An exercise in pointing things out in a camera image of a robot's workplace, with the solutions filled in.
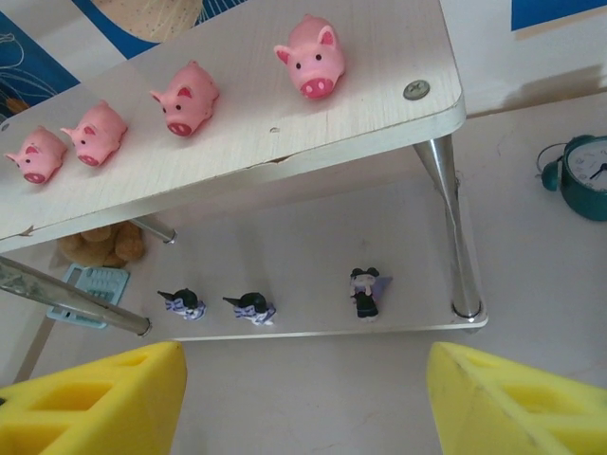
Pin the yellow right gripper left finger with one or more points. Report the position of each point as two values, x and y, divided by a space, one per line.
71 417

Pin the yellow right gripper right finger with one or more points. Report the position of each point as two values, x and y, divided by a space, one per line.
521 417

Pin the black purple devil-eared toy figure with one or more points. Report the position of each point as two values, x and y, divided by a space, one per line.
182 303
251 308

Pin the black-haired purple-winged toy figure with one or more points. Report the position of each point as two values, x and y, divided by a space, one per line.
366 296

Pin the pink pig toy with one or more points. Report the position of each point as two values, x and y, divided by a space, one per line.
38 156
189 97
313 57
97 132

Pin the white two-tier shelf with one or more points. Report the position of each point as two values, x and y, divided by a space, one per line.
237 142

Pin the light blue calculator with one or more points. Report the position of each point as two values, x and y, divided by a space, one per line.
102 284

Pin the brown plush toy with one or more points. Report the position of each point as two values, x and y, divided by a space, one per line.
109 246

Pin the teal alarm clock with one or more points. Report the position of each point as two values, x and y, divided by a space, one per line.
583 189

